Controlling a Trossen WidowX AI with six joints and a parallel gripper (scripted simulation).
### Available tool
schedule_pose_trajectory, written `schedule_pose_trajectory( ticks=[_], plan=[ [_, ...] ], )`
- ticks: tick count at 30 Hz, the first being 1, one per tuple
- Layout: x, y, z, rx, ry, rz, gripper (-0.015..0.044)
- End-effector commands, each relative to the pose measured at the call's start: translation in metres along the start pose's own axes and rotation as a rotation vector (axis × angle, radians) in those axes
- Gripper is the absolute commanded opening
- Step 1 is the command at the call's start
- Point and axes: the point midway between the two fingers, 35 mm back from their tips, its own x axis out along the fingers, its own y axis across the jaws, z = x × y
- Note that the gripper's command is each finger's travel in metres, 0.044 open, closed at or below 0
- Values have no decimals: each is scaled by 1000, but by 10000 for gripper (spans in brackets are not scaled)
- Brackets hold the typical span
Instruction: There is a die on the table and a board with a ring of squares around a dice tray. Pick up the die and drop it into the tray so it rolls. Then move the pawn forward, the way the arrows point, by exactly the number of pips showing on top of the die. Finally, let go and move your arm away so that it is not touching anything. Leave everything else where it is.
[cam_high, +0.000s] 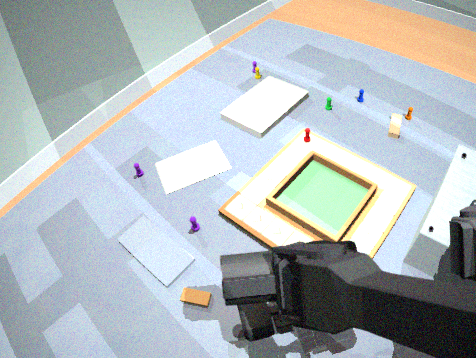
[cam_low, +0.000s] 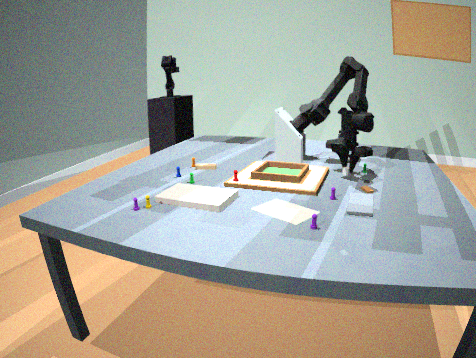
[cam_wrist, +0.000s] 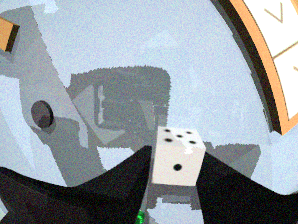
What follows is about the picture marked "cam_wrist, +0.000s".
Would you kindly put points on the orange square board track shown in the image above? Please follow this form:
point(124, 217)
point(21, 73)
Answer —
point(259, 54)

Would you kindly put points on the orange rectangular tile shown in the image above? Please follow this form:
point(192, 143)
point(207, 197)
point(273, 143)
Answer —
point(8, 32)

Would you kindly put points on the white die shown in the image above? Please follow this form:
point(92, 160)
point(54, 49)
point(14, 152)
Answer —
point(178, 156)

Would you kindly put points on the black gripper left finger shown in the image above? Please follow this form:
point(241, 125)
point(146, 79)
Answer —
point(111, 198)

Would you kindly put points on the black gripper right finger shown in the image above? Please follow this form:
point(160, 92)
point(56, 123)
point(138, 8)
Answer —
point(228, 197)

